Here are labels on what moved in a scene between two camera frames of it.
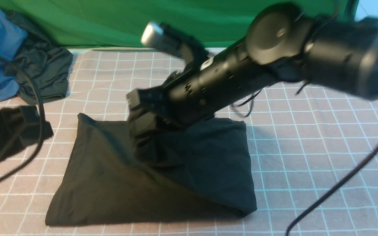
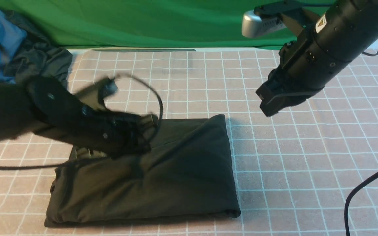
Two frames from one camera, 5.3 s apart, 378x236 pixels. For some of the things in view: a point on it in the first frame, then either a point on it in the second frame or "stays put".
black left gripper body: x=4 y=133 -> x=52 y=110
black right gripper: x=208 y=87 -> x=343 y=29
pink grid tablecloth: x=324 y=163 stays put
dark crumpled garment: x=48 y=66 stays put
